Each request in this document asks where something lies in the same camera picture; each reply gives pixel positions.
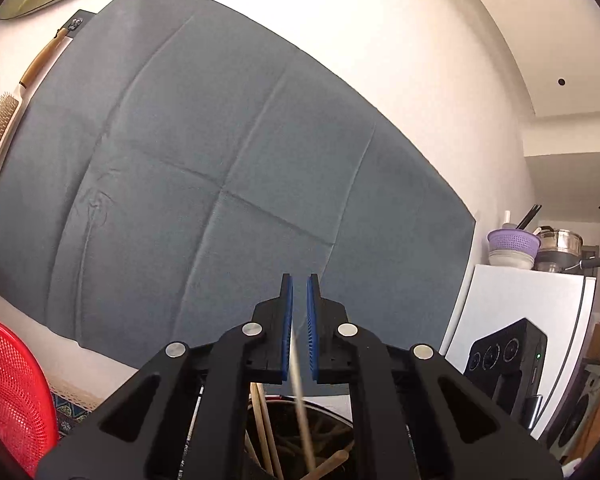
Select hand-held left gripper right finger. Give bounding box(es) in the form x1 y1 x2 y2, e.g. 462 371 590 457
306 272 565 480

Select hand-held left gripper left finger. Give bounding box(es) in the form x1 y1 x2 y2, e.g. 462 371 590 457
36 272 295 480

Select pale wooden chopstick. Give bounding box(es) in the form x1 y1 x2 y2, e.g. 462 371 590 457
287 310 315 480

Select black cylindrical utensil holder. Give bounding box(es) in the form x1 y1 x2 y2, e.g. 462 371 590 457
245 394 356 480

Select bunch of wooden chopsticks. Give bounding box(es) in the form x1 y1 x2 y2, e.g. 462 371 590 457
244 381 356 480

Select white fridge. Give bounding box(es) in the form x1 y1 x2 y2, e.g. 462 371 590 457
439 262 598 453

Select grey washing machine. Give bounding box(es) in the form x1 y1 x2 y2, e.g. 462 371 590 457
547 362 600 461

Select stack of white bowls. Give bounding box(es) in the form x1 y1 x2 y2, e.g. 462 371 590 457
488 249 536 271

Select purple plastic colander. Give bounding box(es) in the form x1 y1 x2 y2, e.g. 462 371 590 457
487 229 541 257

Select steel cooking pot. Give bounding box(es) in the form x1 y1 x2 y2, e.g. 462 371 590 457
534 226 600 275

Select black chopsticks in colander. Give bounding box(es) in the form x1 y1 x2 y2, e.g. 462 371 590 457
516 204 542 231

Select blue patterned tablecloth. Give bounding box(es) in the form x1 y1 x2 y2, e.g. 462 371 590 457
50 392 98 436

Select red plastic basket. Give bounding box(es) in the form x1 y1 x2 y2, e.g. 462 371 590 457
0 314 60 478

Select grey-blue wall cloth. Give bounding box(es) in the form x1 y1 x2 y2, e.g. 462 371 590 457
0 0 477 376

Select black wall hook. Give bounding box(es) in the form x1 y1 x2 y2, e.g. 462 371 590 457
65 9 98 38

